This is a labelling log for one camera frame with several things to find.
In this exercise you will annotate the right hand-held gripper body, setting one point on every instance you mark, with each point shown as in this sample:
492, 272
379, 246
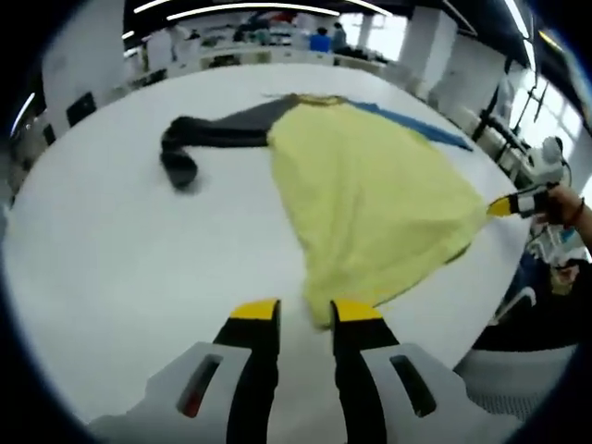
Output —
550, 162

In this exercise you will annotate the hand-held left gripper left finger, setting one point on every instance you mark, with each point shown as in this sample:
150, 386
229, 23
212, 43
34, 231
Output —
203, 393

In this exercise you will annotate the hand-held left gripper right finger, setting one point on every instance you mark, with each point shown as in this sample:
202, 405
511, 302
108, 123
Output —
393, 393

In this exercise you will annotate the yellow long-sleeved garment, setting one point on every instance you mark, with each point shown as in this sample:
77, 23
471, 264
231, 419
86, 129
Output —
370, 194

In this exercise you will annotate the person's right hand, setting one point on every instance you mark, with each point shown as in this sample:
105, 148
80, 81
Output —
562, 208

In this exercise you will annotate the grey mesh chair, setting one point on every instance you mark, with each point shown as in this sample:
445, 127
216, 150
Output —
509, 379

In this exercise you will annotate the ceiling light strip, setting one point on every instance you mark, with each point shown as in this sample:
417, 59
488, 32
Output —
522, 28
254, 8

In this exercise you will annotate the white cabinet row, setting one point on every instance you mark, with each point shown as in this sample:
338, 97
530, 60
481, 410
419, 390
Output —
277, 55

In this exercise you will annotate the black cabinet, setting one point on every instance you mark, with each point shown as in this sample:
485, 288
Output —
81, 109

